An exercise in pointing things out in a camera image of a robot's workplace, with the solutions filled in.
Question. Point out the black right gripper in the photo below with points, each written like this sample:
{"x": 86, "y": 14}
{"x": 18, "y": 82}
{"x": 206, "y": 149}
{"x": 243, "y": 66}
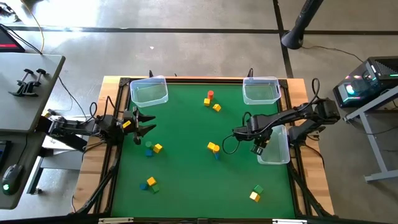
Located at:
{"x": 261, "y": 138}

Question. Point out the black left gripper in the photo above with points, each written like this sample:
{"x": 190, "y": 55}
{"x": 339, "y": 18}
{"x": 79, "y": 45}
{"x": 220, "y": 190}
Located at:
{"x": 130, "y": 116}

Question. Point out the blue cube block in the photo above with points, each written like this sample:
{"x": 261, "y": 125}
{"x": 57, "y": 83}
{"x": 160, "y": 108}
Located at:
{"x": 149, "y": 153}

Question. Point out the green cube block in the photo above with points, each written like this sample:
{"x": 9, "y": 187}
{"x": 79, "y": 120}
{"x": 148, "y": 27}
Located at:
{"x": 155, "y": 188}
{"x": 258, "y": 189}

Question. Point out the small blue block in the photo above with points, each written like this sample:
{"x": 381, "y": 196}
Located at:
{"x": 217, "y": 156}

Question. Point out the yellow cylinder block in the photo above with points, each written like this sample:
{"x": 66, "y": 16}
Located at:
{"x": 216, "y": 148}

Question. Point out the yellow wedge block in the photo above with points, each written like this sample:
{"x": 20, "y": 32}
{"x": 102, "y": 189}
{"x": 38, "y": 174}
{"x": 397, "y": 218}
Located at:
{"x": 255, "y": 196}
{"x": 216, "y": 107}

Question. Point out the blue cylinder block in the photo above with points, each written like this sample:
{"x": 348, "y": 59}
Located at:
{"x": 143, "y": 186}

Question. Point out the small yellow cube block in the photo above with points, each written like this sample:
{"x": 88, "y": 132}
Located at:
{"x": 206, "y": 101}

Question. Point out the red cylinder block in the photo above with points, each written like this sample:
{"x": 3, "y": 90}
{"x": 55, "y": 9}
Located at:
{"x": 210, "y": 94}

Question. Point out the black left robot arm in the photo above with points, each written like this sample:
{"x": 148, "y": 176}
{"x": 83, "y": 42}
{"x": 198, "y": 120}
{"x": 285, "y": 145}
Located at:
{"x": 77, "y": 127}

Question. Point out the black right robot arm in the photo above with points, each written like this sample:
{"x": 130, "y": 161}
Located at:
{"x": 280, "y": 119}

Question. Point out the clear plastic bin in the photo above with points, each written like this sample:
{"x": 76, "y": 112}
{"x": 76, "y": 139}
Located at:
{"x": 278, "y": 149}
{"x": 260, "y": 91}
{"x": 149, "y": 93}

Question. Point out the green cylinder block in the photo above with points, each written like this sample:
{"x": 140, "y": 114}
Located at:
{"x": 148, "y": 144}

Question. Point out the green table mat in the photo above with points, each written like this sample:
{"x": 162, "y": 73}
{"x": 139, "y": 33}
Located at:
{"x": 192, "y": 174}

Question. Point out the black screw clamp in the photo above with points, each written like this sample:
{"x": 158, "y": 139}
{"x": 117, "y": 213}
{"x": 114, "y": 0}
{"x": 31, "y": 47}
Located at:
{"x": 31, "y": 88}
{"x": 19, "y": 87}

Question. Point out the grey desk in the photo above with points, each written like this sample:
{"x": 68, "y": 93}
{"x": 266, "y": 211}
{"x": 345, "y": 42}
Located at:
{"x": 25, "y": 102}

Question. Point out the black floor stand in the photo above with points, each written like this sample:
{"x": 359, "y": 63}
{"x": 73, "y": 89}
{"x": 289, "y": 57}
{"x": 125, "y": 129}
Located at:
{"x": 298, "y": 28}

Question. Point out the black computer with coloured lights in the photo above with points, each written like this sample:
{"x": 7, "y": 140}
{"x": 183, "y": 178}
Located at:
{"x": 367, "y": 81}

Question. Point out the black computer mouse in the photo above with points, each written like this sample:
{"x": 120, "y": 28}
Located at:
{"x": 12, "y": 179}

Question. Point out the black keyboard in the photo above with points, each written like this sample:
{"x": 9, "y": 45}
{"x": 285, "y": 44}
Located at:
{"x": 3, "y": 154}

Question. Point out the black monitor with red stripe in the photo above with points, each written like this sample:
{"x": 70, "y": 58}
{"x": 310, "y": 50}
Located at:
{"x": 7, "y": 42}

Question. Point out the black office chair base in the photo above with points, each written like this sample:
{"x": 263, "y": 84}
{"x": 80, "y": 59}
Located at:
{"x": 6, "y": 12}

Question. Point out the silver metal bracket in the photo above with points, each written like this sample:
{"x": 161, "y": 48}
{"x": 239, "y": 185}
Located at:
{"x": 115, "y": 221}
{"x": 289, "y": 221}

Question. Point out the grey metal desk frame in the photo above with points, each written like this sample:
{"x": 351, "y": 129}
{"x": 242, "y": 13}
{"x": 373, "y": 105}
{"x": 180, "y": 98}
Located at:
{"x": 373, "y": 146}

